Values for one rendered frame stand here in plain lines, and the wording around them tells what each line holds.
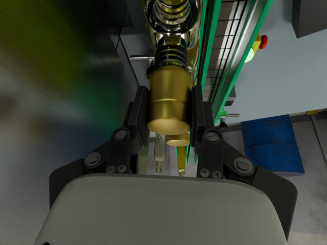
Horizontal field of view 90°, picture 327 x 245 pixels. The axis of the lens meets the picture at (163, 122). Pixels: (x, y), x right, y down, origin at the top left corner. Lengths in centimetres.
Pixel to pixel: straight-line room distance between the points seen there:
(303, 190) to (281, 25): 262
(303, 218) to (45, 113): 303
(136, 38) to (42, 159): 36
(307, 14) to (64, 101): 56
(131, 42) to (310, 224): 296
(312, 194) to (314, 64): 238
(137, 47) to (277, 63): 54
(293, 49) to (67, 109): 71
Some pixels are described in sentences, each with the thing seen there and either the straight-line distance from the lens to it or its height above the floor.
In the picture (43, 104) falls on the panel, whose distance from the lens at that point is 19.
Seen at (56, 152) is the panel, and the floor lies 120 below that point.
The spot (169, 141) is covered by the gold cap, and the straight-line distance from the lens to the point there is 23.
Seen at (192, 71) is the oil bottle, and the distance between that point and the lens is 21.
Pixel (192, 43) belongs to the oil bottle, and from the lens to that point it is 18.
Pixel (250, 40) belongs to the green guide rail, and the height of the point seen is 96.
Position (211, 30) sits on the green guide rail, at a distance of 34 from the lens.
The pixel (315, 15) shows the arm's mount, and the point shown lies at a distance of 60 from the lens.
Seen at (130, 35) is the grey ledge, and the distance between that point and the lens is 46.
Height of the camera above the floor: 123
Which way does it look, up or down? 23 degrees down
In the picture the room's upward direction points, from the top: 177 degrees counter-clockwise
